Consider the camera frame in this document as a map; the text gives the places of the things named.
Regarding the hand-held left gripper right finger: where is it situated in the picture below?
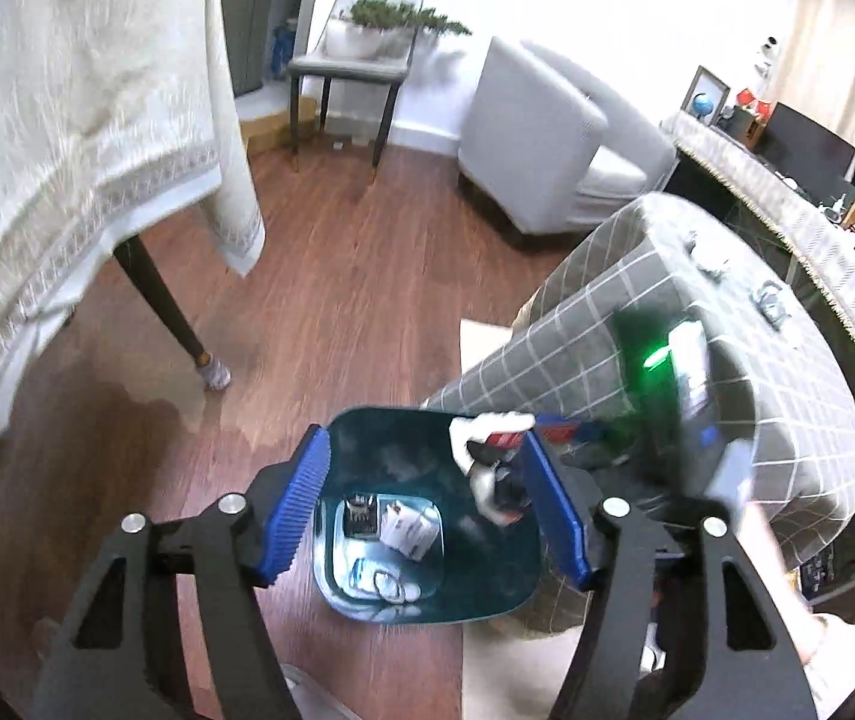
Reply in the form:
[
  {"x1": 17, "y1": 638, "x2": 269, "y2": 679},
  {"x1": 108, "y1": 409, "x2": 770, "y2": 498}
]
[{"x1": 521, "y1": 431, "x2": 822, "y2": 720}]

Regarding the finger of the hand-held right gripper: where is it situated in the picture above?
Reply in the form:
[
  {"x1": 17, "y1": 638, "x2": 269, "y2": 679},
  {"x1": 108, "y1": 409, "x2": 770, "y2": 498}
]
[
  {"x1": 536, "y1": 420, "x2": 623, "y2": 458},
  {"x1": 483, "y1": 465, "x2": 535, "y2": 515}
]

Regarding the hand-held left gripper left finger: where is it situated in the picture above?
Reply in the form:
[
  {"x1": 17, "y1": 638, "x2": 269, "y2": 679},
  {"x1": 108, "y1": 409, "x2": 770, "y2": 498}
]
[{"x1": 29, "y1": 424, "x2": 334, "y2": 720}]

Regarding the red and white cardboard box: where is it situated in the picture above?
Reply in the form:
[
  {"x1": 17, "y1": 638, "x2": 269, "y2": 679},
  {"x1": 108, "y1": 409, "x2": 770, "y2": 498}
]
[
  {"x1": 448, "y1": 411, "x2": 537, "y2": 522},
  {"x1": 380, "y1": 499, "x2": 439, "y2": 560}
]

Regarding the blue plastic bin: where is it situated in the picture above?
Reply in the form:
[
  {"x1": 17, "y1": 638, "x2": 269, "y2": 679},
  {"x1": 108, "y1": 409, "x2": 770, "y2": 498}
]
[{"x1": 312, "y1": 406, "x2": 548, "y2": 625}]

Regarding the person's right forearm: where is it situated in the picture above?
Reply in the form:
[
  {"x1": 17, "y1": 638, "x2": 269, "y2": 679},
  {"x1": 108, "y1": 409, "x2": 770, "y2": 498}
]
[{"x1": 727, "y1": 495, "x2": 855, "y2": 720}]

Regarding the grey checked tablecloth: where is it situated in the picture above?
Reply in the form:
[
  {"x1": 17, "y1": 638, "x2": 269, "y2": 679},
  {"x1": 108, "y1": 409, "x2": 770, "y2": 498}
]
[{"x1": 423, "y1": 193, "x2": 855, "y2": 638}]

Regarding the crumpled white paper ball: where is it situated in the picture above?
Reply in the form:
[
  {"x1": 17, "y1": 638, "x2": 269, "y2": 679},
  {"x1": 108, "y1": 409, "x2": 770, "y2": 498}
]
[{"x1": 686, "y1": 231, "x2": 732, "y2": 275}]

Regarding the side desk with fringed cloth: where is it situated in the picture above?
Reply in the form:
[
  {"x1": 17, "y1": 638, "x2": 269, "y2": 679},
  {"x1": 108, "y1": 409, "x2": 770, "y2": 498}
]
[{"x1": 659, "y1": 111, "x2": 855, "y2": 406}]

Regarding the dark wooden table leg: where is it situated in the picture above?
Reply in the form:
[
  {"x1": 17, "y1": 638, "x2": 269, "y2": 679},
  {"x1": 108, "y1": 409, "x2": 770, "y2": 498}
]
[{"x1": 113, "y1": 235, "x2": 233, "y2": 391}]

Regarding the grey armchair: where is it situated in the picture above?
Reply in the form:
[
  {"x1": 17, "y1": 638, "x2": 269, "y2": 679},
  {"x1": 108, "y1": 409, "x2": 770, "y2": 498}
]
[{"x1": 458, "y1": 36, "x2": 679, "y2": 235}]

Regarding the black monitor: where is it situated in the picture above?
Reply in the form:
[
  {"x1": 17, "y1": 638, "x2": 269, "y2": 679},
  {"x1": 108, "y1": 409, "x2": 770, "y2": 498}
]
[{"x1": 761, "y1": 101, "x2": 855, "y2": 200}]

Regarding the flat cardboard box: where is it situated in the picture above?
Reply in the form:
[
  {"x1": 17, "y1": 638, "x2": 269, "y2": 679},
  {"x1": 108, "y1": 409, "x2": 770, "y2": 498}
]
[{"x1": 238, "y1": 94, "x2": 319, "y2": 158}]

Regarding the beige curtain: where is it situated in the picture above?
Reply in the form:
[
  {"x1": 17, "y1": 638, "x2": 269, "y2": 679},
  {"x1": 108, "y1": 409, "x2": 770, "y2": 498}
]
[{"x1": 772, "y1": 0, "x2": 855, "y2": 151}]

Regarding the grey dining chair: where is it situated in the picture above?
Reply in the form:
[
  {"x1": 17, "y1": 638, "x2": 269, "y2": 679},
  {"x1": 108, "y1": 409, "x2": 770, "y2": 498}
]
[{"x1": 288, "y1": 0, "x2": 426, "y2": 181}]

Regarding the potted green plant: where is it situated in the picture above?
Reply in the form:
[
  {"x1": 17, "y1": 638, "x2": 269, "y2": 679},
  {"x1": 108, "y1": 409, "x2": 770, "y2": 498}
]
[{"x1": 389, "y1": 4, "x2": 473, "y2": 53}]

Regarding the beige patterned tablecloth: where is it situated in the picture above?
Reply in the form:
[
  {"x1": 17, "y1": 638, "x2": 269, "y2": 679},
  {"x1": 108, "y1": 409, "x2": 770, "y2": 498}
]
[{"x1": 0, "y1": 0, "x2": 265, "y2": 466}]

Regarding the potted plant in white pot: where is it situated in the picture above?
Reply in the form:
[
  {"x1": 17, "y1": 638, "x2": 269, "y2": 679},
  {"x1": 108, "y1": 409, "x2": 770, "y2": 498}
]
[{"x1": 341, "y1": 0, "x2": 400, "y2": 59}]

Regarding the dark grey door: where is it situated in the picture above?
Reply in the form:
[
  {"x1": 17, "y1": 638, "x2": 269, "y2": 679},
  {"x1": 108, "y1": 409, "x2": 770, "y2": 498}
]
[{"x1": 217, "y1": 0, "x2": 316, "y2": 95}]

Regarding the picture frame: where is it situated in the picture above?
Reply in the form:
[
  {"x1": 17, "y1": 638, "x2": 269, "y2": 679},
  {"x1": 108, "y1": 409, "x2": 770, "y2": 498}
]
[{"x1": 682, "y1": 66, "x2": 732, "y2": 125}]

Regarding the white security camera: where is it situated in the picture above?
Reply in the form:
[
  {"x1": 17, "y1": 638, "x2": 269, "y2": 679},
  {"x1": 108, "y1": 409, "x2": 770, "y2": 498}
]
[{"x1": 753, "y1": 35, "x2": 782, "y2": 80}]

